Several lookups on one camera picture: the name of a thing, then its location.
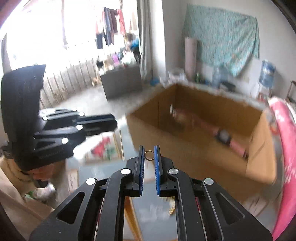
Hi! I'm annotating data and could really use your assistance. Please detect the pink strap digital watch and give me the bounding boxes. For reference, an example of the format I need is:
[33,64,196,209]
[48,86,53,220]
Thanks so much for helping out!
[171,108,249,160]

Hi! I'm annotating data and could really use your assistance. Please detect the person's left hand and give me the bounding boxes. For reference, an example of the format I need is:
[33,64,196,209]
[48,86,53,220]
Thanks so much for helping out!
[28,160,66,181]

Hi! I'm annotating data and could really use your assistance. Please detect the floral patterned tablecloth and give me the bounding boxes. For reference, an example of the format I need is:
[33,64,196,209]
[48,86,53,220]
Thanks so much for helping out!
[64,124,278,241]

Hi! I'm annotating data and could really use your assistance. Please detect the dark grey cabinet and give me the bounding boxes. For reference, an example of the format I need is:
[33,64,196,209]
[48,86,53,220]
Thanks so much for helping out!
[100,65,142,100]

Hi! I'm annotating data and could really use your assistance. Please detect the brown cardboard box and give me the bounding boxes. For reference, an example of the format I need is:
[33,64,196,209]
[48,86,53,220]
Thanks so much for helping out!
[126,84,283,202]

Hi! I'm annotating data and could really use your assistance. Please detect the hanging clothes on rack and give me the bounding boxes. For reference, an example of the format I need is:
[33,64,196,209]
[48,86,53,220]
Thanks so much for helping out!
[95,8,142,63]

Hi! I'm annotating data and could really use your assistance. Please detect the pink rolled mat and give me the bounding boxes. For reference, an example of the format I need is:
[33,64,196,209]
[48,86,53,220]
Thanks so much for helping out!
[185,37,197,81]

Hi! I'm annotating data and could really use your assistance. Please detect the pink blanket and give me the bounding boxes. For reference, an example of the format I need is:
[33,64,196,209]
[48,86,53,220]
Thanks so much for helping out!
[268,97,295,240]

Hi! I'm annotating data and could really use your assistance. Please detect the blue water bottle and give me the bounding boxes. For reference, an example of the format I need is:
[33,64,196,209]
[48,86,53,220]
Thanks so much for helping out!
[259,60,276,89]

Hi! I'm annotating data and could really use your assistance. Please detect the teal floral wall cloth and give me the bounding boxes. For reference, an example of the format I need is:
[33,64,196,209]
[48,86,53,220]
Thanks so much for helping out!
[183,4,260,77]

